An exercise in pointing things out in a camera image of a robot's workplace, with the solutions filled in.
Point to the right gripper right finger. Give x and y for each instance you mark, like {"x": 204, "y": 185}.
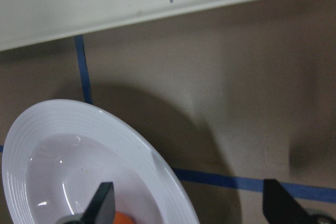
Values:
{"x": 279, "y": 206}

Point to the white round plate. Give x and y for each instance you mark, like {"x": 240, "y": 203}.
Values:
{"x": 57, "y": 153}

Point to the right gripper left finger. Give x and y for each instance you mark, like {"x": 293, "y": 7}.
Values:
{"x": 101, "y": 208}

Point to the orange fruit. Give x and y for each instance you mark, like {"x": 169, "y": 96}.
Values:
{"x": 121, "y": 218}

